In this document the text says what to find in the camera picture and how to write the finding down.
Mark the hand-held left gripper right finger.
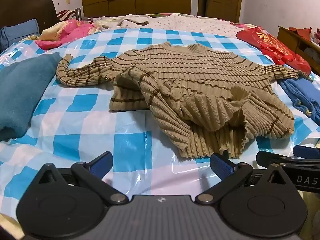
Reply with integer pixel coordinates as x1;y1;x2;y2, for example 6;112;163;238
194;152;299;205

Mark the tan striped knit sweater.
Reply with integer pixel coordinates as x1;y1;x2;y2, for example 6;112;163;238
56;42;313;159

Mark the beige crumpled cloth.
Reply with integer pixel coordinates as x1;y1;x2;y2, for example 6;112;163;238
95;14;150;29

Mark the brown wooden door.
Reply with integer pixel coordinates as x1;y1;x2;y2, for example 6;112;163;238
199;0;244;23

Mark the pale yellow bedsheet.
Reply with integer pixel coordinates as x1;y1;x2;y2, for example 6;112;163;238
0;214;22;233

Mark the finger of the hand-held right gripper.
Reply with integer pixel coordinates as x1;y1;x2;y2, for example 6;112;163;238
293;145;320;159
256;151;320;170

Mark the blue pillow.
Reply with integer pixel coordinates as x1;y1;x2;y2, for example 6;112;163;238
0;19;40;53

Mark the red floral quilt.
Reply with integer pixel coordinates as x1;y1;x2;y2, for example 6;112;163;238
236;26;312;75

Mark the blue white checkered plastic sheet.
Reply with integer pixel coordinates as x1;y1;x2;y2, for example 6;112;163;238
0;26;320;220

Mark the blue knit garment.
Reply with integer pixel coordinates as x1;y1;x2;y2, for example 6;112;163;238
277;77;320;126

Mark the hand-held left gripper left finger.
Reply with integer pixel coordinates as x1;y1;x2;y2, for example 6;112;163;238
32;151;129;205

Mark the pink floral quilt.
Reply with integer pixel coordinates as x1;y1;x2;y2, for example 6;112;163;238
35;19;120;50

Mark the wooden bedside cabinet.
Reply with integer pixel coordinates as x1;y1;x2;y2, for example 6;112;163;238
277;26;320;75

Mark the teal folded cloth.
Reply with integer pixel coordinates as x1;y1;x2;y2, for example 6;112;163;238
0;52;63;142

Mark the red white striped cloth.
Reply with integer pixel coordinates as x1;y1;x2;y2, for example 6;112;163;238
57;9;83;22

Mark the dark wooden headboard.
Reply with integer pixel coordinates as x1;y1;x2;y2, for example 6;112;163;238
0;0;60;29

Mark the white floral bedsheet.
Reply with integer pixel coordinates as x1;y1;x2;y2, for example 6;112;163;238
85;12;265;40

